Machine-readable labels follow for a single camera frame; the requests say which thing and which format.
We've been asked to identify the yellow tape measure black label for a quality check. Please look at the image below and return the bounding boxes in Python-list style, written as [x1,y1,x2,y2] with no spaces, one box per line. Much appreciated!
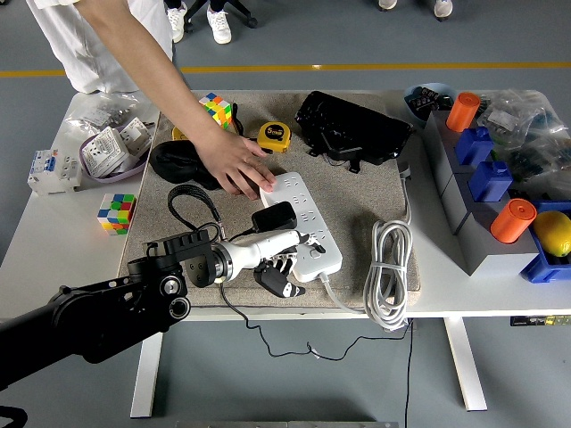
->
[256,120,292,154]

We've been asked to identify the white power strip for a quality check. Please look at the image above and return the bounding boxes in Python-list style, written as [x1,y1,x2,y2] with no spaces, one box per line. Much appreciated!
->
[259,171,343,284]

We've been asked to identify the clear bag of screws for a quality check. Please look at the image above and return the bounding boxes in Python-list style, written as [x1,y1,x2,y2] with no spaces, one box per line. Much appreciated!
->
[64,91,161,135]

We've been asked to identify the light blue bowl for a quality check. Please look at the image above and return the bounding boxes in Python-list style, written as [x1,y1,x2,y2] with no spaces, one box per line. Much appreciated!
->
[402,81,459,128]

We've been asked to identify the grey stepped box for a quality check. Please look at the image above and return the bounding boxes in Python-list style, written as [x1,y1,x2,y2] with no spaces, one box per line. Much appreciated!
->
[422,110,541,278]

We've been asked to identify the white wall socket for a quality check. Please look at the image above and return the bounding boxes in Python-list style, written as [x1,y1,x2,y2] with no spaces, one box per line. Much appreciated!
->
[84,127,130,177]
[119,116,155,157]

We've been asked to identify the person's hand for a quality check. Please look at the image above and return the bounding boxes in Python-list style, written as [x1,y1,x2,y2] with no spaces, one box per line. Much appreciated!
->
[194,128,278,201]

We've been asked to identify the white circuit breaker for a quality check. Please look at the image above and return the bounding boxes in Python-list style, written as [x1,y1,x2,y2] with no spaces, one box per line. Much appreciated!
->
[27,148,84,196]

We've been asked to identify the blue storage bin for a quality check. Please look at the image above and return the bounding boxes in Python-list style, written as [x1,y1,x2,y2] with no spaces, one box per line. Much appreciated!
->
[519,199,571,284]

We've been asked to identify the black plug adapter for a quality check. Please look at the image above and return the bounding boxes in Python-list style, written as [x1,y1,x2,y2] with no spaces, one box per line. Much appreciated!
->
[251,201,298,234]

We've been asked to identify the black hanging cable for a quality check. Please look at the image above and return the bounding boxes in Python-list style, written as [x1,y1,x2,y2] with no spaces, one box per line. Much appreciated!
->
[403,318,415,428]

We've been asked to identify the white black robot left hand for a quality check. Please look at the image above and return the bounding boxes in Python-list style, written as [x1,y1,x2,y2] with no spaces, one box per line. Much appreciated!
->
[222,229,329,299]

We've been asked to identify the black cloth pouch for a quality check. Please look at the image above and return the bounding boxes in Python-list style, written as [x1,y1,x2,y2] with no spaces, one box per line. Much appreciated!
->
[149,140,224,191]

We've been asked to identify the thin black plug cord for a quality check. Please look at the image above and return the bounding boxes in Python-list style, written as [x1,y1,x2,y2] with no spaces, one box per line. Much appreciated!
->
[218,226,410,360]

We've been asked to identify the yellow lemon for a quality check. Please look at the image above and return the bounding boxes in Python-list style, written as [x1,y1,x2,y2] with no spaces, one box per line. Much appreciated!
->
[532,210,571,259]

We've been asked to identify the grey-brown mat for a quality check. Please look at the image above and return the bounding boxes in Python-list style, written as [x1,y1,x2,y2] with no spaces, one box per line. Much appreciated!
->
[115,91,421,309]

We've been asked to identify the blue block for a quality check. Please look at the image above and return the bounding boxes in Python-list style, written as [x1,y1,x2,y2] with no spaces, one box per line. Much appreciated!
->
[453,126,495,168]
[468,160,514,203]

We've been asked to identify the person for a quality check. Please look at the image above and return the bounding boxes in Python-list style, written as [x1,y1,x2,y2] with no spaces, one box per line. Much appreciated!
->
[25,0,175,95]

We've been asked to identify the grey-white power strip cable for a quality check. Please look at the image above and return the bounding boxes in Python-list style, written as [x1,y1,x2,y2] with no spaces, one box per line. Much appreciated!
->
[319,163,415,332]

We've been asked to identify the glossy black plastic tray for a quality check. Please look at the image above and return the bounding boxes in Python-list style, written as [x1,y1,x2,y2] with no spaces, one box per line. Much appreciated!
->
[294,90,414,173]

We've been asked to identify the white table leg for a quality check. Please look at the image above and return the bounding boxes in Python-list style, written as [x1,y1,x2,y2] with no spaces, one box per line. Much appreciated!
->
[443,317,488,413]
[129,329,165,419]

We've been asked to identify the purple basket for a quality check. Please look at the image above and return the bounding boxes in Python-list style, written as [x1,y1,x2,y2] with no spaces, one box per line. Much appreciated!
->
[79,127,151,185]

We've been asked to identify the white sneaker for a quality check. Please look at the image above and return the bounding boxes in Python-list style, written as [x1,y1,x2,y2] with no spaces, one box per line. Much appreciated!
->
[206,6,233,45]
[167,2,188,45]

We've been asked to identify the black wrist strap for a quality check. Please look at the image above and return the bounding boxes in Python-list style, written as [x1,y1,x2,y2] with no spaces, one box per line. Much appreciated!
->
[231,102,245,137]

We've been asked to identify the black label strip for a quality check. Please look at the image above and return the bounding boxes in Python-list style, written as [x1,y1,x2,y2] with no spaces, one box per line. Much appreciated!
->
[509,315,571,327]

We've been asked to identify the colourful puzzle cube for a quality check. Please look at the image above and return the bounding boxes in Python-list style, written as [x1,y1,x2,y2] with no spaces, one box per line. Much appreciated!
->
[198,92,234,133]
[96,193,137,236]

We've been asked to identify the orange cylinder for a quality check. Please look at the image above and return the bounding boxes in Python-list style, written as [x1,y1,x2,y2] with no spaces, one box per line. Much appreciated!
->
[445,91,482,134]
[490,198,538,244]

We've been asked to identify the clear bags of parts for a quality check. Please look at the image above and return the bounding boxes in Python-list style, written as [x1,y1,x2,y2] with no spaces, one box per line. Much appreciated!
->
[475,88,571,204]

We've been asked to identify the black office chair base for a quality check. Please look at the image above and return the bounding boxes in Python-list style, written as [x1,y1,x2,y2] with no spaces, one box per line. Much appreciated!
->
[183,0,259,33]

